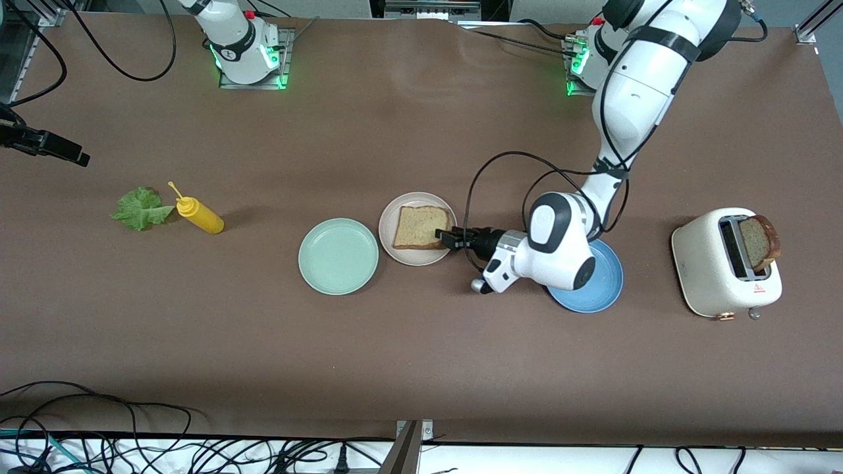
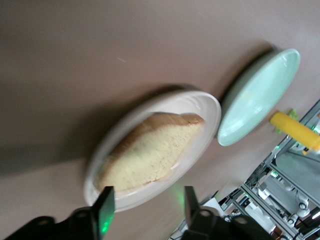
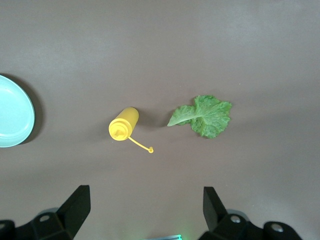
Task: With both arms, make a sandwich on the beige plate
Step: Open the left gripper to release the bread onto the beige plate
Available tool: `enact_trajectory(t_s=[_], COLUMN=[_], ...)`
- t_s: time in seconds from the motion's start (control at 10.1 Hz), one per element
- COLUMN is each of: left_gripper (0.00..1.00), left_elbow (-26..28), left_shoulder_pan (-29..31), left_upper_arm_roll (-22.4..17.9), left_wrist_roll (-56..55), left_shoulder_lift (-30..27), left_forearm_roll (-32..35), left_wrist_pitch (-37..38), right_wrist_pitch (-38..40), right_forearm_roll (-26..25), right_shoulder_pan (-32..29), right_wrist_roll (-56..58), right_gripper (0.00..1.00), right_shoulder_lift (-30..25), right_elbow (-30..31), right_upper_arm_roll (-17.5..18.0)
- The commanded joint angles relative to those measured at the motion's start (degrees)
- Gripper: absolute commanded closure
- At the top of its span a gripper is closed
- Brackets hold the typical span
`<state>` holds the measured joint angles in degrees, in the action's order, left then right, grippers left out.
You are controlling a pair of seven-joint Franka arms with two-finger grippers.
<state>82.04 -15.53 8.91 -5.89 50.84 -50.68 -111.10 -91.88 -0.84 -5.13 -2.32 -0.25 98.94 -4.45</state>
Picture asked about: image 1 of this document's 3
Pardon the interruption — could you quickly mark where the dark crust bread slice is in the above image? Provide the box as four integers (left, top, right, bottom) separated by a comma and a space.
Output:
738, 215, 782, 273

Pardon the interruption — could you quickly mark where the teal cable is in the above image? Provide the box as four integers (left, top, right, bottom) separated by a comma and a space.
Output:
0, 428, 90, 474

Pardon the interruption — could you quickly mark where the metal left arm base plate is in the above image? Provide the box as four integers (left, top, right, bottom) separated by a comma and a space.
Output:
562, 36, 597, 99

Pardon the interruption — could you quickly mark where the mint green plate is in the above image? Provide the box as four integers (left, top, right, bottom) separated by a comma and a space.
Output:
298, 218, 380, 296

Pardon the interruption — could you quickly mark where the grey aluminium post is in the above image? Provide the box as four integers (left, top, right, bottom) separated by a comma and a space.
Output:
379, 419, 435, 474

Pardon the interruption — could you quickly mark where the dark metal side frame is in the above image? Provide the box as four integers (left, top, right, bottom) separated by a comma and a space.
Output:
0, 16, 37, 99

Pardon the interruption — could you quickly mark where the aluminium frame profile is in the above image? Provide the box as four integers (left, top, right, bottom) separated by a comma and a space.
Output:
16, 0, 67, 27
795, 0, 843, 45

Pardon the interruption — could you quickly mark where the yellow mustard squeeze bottle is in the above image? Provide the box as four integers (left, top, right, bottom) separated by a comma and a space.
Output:
167, 181, 225, 235

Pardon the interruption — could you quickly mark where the blue plate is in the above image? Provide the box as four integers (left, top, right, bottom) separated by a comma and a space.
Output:
545, 238, 624, 314

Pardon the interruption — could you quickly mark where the beige plate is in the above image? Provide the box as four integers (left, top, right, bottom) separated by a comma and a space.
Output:
379, 192, 458, 267

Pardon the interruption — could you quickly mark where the white toaster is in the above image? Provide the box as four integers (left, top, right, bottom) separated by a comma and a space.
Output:
671, 208, 784, 321

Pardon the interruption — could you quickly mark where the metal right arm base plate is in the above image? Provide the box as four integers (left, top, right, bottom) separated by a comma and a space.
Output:
219, 28, 294, 91

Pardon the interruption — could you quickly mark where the green lettuce leaf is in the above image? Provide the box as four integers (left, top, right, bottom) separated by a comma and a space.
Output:
110, 186, 176, 232

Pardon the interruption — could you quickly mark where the grey cable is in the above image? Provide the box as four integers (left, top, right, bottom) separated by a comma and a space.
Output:
288, 16, 321, 41

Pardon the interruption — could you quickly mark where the white side table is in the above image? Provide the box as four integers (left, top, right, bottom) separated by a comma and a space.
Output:
0, 431, 843, 474

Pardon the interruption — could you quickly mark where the light brown bread slice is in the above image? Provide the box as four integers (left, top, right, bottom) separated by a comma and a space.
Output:
393, 205, 454, 250

